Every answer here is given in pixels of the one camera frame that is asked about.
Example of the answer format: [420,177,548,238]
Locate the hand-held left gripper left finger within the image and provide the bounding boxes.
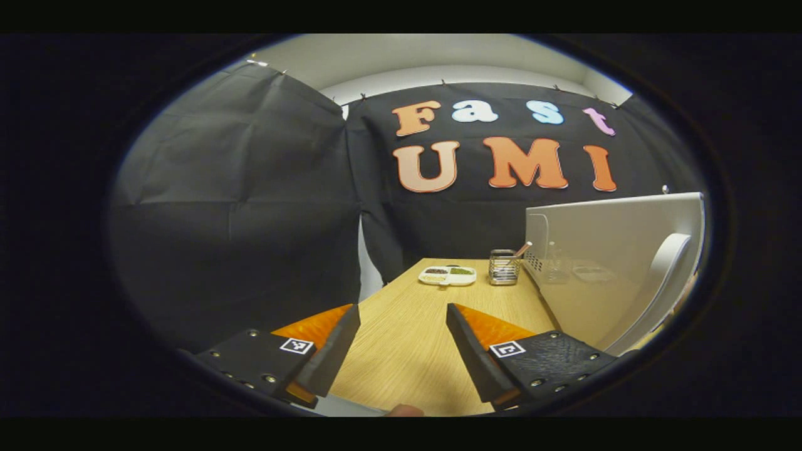
[193,304,362,410]

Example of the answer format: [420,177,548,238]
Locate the white divided dish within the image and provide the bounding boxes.
[418,265,477,288]

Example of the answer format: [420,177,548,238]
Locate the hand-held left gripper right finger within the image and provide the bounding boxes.
[445,303,619,412]

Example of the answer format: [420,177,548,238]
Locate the metal mesh utensil holder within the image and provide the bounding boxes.
[488,249,523,287]

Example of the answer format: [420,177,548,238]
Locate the white microwave oven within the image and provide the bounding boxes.
[523,192,706,358]

